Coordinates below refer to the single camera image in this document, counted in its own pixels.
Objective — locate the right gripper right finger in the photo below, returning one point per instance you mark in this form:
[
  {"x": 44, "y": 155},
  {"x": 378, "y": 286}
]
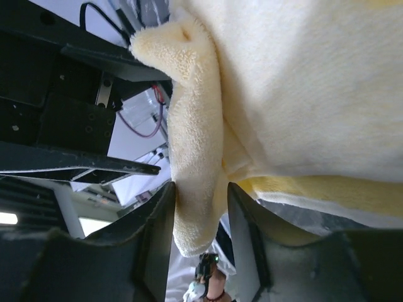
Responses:
[{"x": 277, "y": 261}]

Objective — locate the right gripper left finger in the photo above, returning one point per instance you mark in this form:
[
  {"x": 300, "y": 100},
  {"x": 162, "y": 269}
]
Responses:
[{"x": 126, "y": 261}]

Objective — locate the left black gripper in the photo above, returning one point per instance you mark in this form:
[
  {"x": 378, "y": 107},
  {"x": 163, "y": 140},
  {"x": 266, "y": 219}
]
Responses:
[{"x": 57, "y": 92}]

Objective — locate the yellow towel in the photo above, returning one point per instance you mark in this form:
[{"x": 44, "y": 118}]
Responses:
[{"x": 295, "y": 101}]

